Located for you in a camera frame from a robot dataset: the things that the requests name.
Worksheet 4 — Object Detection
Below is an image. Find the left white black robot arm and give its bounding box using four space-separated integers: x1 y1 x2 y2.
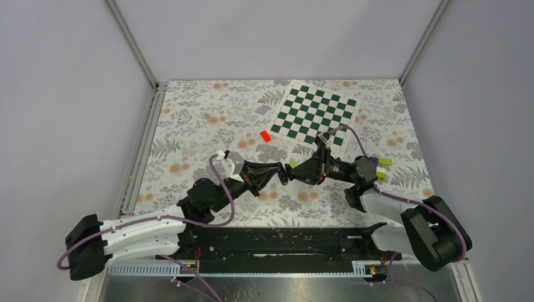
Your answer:
57 160 290 281

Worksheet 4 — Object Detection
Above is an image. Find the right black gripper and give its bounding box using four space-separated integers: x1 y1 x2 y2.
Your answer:
289 145 358 186

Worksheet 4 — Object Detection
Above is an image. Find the green white chessboard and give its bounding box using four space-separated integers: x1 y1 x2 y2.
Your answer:
268 80 360 148

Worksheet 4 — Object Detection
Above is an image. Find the red block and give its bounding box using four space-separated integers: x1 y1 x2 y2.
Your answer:
260 130 272 142

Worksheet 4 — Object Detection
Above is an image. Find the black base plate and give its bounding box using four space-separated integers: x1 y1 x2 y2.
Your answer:
169 223 402 274

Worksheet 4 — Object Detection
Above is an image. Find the floral patterned table mat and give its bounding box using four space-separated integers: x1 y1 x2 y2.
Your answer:
133 79 434 227

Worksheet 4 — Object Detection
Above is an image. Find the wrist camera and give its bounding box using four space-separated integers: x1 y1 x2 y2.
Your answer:
314 131 332 148
216 150 244 182

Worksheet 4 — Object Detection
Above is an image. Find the purple green block stack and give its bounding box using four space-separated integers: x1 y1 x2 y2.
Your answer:
370 156 393 181

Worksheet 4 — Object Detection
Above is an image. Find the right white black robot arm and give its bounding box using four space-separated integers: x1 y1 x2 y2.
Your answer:
286 147 473 272

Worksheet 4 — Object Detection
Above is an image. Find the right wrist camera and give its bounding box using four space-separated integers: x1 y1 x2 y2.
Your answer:
314 131 332 148

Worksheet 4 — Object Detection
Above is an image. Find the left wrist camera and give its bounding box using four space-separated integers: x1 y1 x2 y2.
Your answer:
216 150 244 182

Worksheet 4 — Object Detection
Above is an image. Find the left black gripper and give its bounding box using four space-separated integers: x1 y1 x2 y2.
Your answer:
212 160 280 213

